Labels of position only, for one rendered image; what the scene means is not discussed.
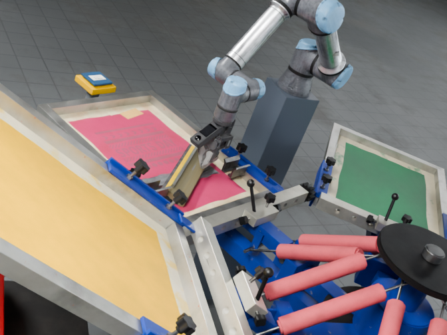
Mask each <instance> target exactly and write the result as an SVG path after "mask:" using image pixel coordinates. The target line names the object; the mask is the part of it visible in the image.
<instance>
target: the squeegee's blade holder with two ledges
mask: <svg viewBox="0 0 447 335"><path fill-rule="evenodd" d="M196 150H197V147H195V148H194V149H193V151H192V153H191V154H190V156H189V158H188V159H187V160H186V162H185V164H184V166H183V167H182V169H181V170H180V172H179V174H178V175H177V177H176V178H175V180H174V182H173V183H172V185H171V186H172V187H174V186H175V184H176V182H177V181H178V179H179V178H180V176H181V174H182V173H183V171H184V170H185V168H186V166H187V164H188V163H189V161H190V160H191V158H192V156H193V155H194V153H195V151H196Z"/></svg>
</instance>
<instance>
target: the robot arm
mask: <svg viewBox="0 0 447 335"><path fill-rule="evenodd" d="M294 15H296V16H298V17H299V18H301V19H302V20H304V21H306V22H307V25H308V28H309V30H310V32H311V33H312V34H314V36H315V40H314V39H301V40H300V41H299V43H298V45H297V46H296V49H295V52H294V54H293V56H292V59H291V62H290V63H289V66H288V68H287V70H286V71H285V72H284V73H283V74H282V76H280V77H279V80H278V81H277V85H278V86H279V87H280V89H282V90H283V91H285V92H286V93H288V94H291V95H293V96H297V97H300V98H306V97H308V96H309V95H310V93H311V87H312V79H313V76H315V77H316V78H318V79H319V80H321V81H323V82H324V83H326V84H328V85H329V86H330V87H332V88H334V89H340V88H341V87H342V86H344V84H345V83H346V82H347V81H348V79H349V78H350V76H351V75H352V72H353V67H352V66H351V65H350V64H348V63H346V59H345V56H344V54H343V53H342V52H341V51H340V47H339V40H338V35H337V30H338V29H339V27H340V26H341V24H342V22H343V17H344V16H345V9H344V7H343V5H342V4H341V3H340V2H338V1H337V0H271V1H270V2H269V7H268V8H267V10H266V11H265V12H264V13H263V14H262V16H260V18H258V20H256V22H255V23H254V24H253V25H252V26H251V28H250V29H249V30H248V31H247V32H246V33H245V34H244V36H242V38H240V40H239V41H238V42H237V43H236V44H235V45H234V46H233V48H232V49H231V50H230V51H229V52H228V54H226V55H225V56H224V57H223V58H220V57H216V58H215V59H213V60H212V61H211V62H210V63H209V65H208V74H209V75H210V76H211V77H212V78H214V79H215V80H216V81H218V82H220V83H221V84H222V85H223V89H222V92H221V94H220V98H219V100H218V103H217V106H216V109H215V111H214V115H213V118H212V119H213V121H212V122H210V123H209V124H208V125H207V126H205V127H204V128H202V129H201V130H200V131H199V132H197V133H196V134H194V135H193V136H192V137H191V138H190V142H191V143H192V144H193V145H195V147H197V148H198V157H199V162H200V167H201V168H202V169H204V168H206V167H208V166H209V165H210V164H211V163H213V162H215V161H216V160H218V158H219V156H218V155H219V152H220V149H222V148H224V149H228V148H229V147H230V144H231V141H232V140H233V136H232V135H231V131H232V128H233V125H234V124H235V121H236V119H235V116H236V114H237V111H238V109H239V106H240V104H241V103H244V102H249V101H255V100H257V99H260V98H262V97H263V95H264V94H265V84H264V82H263V81H262V80H260V79H258V78H250V77H248V76H247V75H245V74H244V73H242V72H241V71H240V70H241V69H242V68H243V67H244V66H245V64H246V63H247V62H248V61H249V60H250V58H251V57H252V56H253V55H254V54H255V53H256V52H257V51H258V50H259V49H260V48H261V46H262V45H263V44H264V43H265V42H266V40H267V39H268V38H269V37H270V36H271V35H272V34H273V33H274V32H275V31H276V30H277V28H278V27H279V26H280V25H281V24H282V22H284V20H289V19H290V18H291V17H292V16H294ZM229 140H231V141H230V143H229V145H228V146H227V144H228V142H229Z"/></svg>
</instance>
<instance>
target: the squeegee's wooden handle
mask: <svg viewBox="0 0 447 335"><path fill-rule="evenodd" d="M203 171H204V169H202V168H201V167H200V162H199V157H198V148H197V150H196V151H195V153H194V155H193V156H192V158H191V160H190V161H189V163H188V164H187V166H186V168H185V170H184V171H183V173H182V174H181V176H180V178H179V179H178V181H177V182H176V184H175V186H174V187H172V188H170V189H169V190H168V193H167V196H168V197H169V198H170V199H172V201H173V198H174V196H173V194H174V192H176V191H177V190H178V189H180V190H181V191H182V192H184V193H185V195H186V197H187V198H189V196H190V195H191V193H192V191H193V189H194V188H195V186H196V184H197V182H198V180H199V178H200V176H201V175H202V173H203Z"/></svg>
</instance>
